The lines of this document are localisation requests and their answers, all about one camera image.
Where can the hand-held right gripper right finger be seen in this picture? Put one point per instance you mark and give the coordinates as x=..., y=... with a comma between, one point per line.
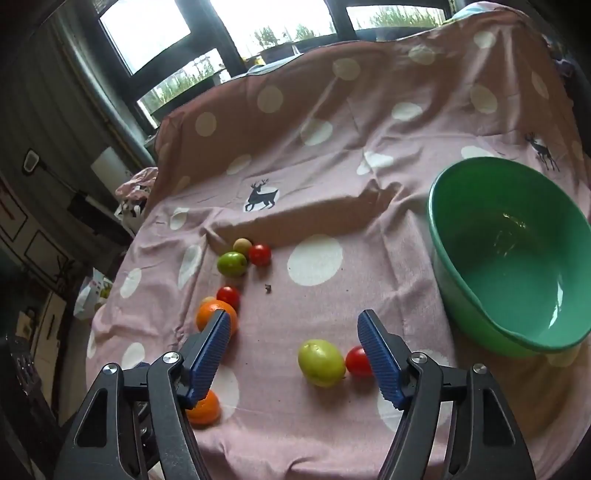
x=376, y=355

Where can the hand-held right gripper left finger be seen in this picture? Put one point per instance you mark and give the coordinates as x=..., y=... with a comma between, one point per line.
x=210, y=355

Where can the red tomato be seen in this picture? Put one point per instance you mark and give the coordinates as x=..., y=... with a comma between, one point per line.
x=228, y=297
x=259, y=254
x=358, y=362

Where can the orange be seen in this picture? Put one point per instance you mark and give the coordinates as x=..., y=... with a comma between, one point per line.
x=206, y=410
x=207, y=318

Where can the small tan round fruit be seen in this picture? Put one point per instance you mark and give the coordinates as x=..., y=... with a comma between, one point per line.
x=207, y=300
x=242, y=244

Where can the large yellow-green fruit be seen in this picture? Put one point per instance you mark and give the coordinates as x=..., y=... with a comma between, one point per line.
x=322, y=362

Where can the small green reddish fruit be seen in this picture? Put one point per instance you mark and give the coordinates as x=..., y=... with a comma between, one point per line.
x=232, y=264

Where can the green plastic bowl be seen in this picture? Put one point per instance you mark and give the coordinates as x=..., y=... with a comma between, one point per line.
x=508, y=286

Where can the white snack bag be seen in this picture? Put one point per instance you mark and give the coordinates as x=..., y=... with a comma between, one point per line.
x=90, y=293

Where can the pink polka-dot deer blanket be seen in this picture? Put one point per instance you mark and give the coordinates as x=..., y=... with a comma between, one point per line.
x=351, y=184

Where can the pink floral cloth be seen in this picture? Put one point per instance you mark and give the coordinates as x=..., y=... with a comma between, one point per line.
x=136, y=182

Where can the black framed window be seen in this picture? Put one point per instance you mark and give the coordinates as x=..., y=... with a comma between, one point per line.
x=199, y=27

